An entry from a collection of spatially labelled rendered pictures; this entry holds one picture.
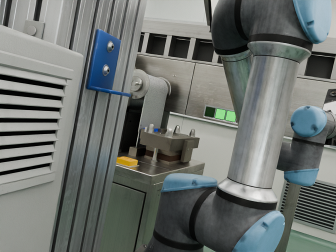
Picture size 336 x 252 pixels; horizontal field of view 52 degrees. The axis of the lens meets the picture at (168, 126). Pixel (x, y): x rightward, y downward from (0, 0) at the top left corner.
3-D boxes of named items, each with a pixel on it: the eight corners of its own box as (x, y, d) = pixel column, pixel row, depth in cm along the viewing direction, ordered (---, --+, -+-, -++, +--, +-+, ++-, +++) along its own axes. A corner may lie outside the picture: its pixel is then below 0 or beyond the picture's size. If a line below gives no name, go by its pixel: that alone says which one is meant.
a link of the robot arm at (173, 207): (177, 218, 85) (188, 165, 84) (222, 241, 76) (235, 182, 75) (142, 225, 76) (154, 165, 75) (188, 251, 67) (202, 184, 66)
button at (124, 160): (114, 162, 145) (115, 157, 145) (123, 161, 151) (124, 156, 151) (128, 167, 142) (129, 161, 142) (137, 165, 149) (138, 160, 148)
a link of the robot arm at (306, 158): (278, 174, 94) (287, 135, 93) (319, 187, 87) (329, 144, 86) (264, 175, 88) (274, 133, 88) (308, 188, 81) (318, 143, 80)
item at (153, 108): (137, 131, 171) (145, 95, 170) (158, 131, 193) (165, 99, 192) (138, 131, 171) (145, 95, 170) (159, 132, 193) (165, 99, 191)
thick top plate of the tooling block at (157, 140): (139, 143, 167) (141, 131, 166) (172, 141, 203) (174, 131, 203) (169, 151, 160) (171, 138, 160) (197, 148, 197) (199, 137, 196)
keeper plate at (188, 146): (180, 161, 176) (184, 140, 175) (187, 160, 185) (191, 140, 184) (184, 162, 175) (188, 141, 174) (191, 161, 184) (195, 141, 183)
